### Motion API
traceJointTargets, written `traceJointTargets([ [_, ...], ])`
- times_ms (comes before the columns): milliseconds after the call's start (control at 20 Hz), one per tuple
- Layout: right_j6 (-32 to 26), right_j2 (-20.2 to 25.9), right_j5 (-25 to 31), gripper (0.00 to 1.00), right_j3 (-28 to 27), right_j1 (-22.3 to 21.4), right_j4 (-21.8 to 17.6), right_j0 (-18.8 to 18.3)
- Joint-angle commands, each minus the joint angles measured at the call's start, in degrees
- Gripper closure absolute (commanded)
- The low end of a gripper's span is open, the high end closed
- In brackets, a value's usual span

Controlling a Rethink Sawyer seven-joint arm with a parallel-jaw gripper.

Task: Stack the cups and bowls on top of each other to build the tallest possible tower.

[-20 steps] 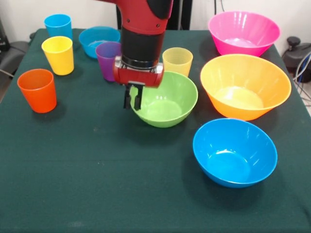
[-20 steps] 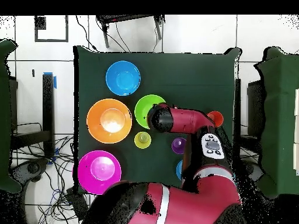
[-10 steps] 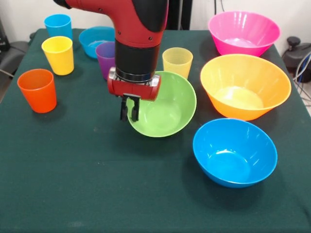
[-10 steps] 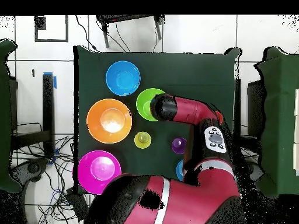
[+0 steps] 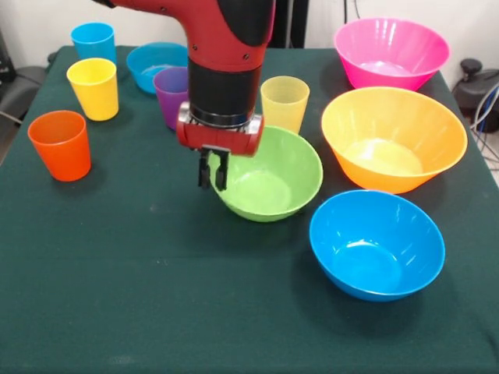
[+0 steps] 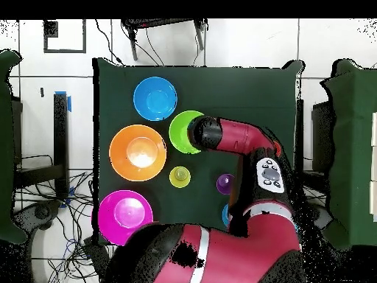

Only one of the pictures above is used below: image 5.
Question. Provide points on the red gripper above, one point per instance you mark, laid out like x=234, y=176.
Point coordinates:
x=218, y=139

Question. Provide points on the green bowl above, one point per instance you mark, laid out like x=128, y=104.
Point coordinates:
x=280, y=163

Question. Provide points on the large blue bowl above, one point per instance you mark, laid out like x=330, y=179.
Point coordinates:
x=374, y=241

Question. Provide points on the pink bowl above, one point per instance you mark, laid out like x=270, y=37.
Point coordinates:
x=390, y=43

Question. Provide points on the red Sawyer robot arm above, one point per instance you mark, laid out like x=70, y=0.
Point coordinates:
x=226, y=85

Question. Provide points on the purple cup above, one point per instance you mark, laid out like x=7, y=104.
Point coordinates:
x=171, y=97

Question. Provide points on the pale translucent yellow cup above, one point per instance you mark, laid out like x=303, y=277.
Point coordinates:
x=284, y=101

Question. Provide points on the dark green tablecloth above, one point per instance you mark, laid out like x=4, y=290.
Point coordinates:
x=156, y=272

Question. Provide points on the small blue bowl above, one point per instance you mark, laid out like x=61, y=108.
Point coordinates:
x=144, y=62

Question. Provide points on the red cup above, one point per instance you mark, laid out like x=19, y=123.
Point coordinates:
x=62, y=152

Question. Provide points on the blue cup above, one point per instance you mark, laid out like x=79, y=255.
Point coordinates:
x=93, y=43

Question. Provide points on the orange bowl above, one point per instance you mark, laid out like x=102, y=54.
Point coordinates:
x=393, y=117

